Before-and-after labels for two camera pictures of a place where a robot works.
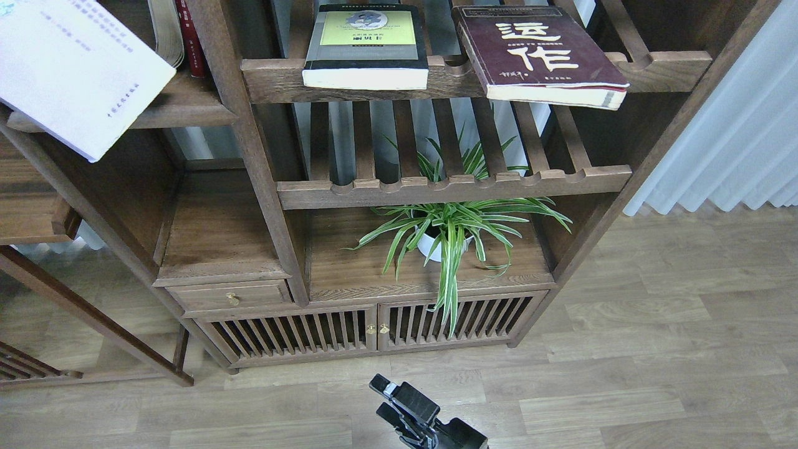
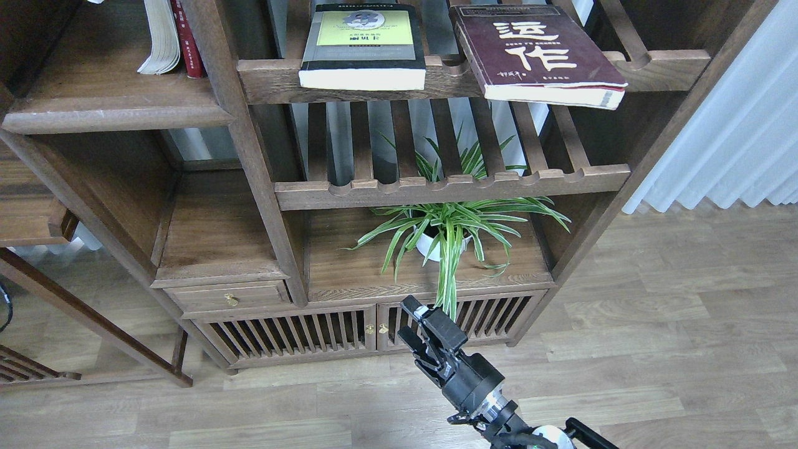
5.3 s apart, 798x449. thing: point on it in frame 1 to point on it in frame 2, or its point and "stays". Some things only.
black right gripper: x=412 y=416 to x=466 y=378
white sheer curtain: x=742 y=147 stays
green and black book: x=376 y=47 stays
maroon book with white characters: x=537 y=54 stays
